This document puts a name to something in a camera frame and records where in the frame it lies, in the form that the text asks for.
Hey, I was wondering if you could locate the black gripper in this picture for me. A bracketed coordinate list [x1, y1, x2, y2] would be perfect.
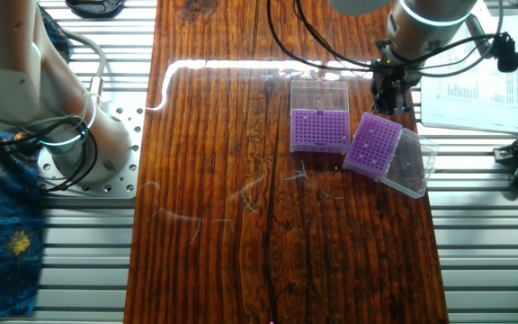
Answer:
[370, 60, 415, 116]

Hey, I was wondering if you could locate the purple pipette tip rack box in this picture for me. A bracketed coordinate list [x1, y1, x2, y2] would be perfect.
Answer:
[288, 78, 351, 155]
[341, 111, 440, 200]

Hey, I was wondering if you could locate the white printed paper sheet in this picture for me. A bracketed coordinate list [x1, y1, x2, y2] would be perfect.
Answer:
[420, 15, 518, 136]

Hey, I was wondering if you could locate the brown wooden board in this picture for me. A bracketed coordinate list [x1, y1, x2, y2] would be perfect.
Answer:
[122, 0, 450, 324]

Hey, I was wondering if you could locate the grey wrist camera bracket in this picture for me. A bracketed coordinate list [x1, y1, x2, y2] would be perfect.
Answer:
[465, 13, 501, 50]

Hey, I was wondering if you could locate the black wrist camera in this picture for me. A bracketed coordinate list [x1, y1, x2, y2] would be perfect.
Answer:
[495, 31, 518, 74]

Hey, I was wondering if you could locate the black camera cable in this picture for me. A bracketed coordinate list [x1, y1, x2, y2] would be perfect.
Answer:
[265, 0, 377, 73]

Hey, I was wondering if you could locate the grey cable with metal connector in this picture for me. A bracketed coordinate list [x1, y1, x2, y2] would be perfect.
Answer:
[63, 31, 107, 105]

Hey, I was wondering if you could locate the black looped cable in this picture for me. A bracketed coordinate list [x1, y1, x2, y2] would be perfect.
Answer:
[0, 114, 100, 195]

